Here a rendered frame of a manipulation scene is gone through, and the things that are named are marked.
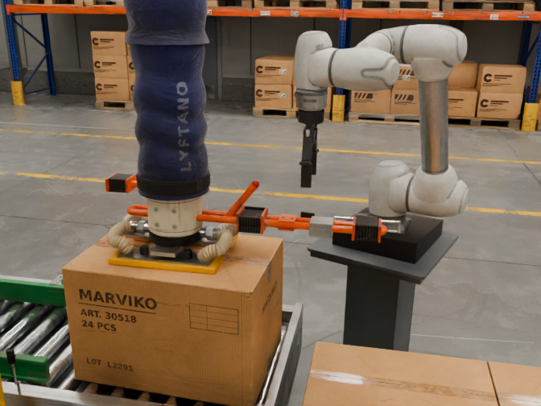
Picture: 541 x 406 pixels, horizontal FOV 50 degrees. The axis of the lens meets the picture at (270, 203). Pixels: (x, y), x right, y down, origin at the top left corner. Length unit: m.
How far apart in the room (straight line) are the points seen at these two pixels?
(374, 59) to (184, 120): 0.56
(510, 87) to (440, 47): 6.94
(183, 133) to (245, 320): 0.56
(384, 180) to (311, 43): 0.91
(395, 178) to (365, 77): 0.89
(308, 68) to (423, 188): 0.87
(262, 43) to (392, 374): 8.69
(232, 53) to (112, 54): 2.08
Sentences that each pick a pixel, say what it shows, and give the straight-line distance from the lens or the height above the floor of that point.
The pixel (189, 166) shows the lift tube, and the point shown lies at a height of 1.26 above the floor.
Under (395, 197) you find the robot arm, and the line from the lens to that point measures 2.35.
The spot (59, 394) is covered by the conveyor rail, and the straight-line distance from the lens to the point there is 1.92.
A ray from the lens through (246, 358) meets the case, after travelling 1.74.
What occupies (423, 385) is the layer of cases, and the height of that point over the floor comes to 0.54.
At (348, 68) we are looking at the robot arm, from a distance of 1.54.
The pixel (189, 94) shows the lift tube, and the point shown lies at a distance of 1.66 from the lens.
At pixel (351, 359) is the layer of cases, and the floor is 0.54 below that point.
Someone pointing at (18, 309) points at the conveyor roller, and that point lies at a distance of 2.54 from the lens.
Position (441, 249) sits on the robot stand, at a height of 0.75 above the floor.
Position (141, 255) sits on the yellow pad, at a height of 0.97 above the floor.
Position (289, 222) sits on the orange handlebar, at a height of 1.09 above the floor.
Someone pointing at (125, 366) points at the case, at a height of 0.63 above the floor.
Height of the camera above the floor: 1.72
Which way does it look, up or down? 19 degrees down
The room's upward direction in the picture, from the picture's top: 1 degrees clockwise
